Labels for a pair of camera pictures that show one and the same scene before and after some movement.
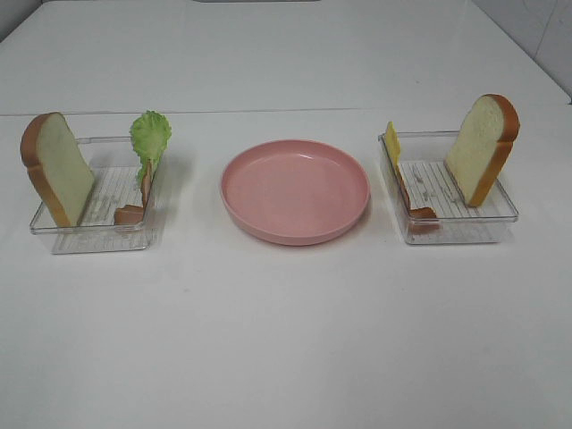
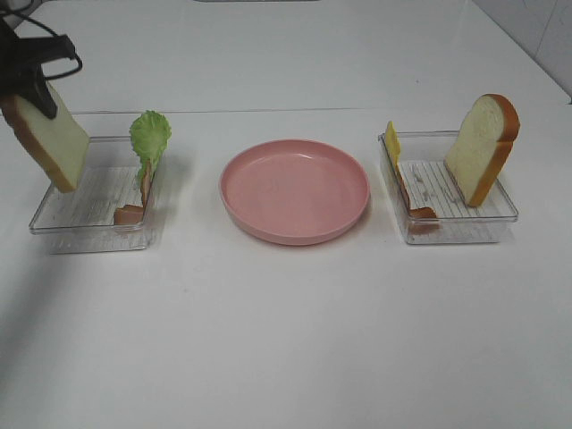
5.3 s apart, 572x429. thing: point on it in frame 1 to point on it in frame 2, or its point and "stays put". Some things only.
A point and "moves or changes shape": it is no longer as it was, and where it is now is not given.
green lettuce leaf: (149, 134) stays put
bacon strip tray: (416, 213) stays put
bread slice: (56, 165) moves or changes shape
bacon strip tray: (131, 214) stays put
